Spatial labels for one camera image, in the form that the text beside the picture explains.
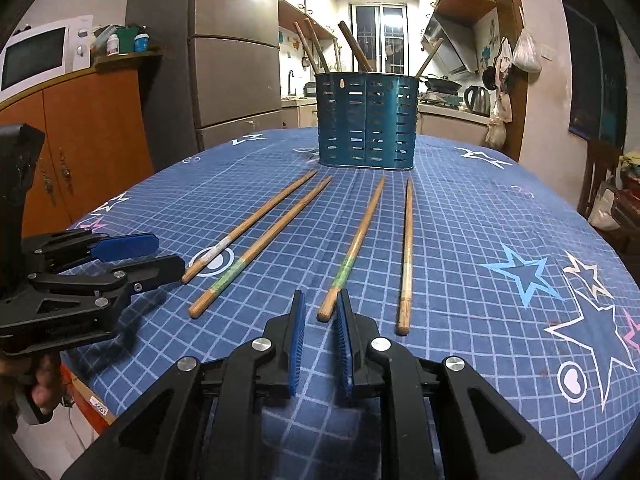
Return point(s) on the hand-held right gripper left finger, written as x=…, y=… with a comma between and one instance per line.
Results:
x=297, y=340

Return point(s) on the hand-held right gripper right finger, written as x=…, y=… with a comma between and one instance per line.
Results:
x=345, y=340

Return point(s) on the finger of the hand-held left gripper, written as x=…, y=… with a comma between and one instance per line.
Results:
x=125, y=246
x=155, y=270

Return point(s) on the green band wooden chopstick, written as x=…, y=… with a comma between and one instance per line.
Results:
x=270, y=240
x=357, y=242

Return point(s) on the white band wooden chopstick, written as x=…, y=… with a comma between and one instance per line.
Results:
x=260, y=212

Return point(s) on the teal metal utensil holder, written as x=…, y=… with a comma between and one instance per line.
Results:
x=365, y=120

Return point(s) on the person's left hand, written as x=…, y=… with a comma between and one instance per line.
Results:
x=42, y=380

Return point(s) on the orange wooden cabinet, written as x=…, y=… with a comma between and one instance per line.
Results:
x=100, y=135

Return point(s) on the white microwave oven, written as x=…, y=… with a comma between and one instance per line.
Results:
x=30, y=57

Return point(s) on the blue checkered star tablecloth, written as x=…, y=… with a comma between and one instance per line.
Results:
x=450, y=235

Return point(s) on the white medicine bottle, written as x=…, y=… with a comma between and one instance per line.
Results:
x=112, y=46

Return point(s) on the green container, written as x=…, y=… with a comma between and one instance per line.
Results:
x=127, y=40

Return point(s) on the grey refrigerator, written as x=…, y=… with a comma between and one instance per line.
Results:
x=230, y=60

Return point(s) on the pale hanging bag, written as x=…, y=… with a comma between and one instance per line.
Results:
x=497, y=132

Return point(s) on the gas stove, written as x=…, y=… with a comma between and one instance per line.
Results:
x=440, y=99

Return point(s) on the steel electric kettle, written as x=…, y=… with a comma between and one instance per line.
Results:
x=477, y=102

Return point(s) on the black wok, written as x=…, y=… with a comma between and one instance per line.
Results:
x=442, y=82

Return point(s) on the dark wooden chair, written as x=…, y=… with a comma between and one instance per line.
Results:
x=597, y=170

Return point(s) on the barred kitchen window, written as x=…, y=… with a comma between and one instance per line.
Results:
x=390, y=35

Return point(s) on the steel range hood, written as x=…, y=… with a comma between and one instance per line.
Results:
x=450, y=45

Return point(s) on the white hanging plastic bag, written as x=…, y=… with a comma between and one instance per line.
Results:
x=525, y=55

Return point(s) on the upper cabinet above hood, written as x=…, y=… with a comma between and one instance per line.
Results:
x=465, y=7

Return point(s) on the dark room window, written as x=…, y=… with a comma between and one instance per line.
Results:
x=590, y=85

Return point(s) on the white wall switch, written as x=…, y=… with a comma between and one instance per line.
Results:
x=549, y=52

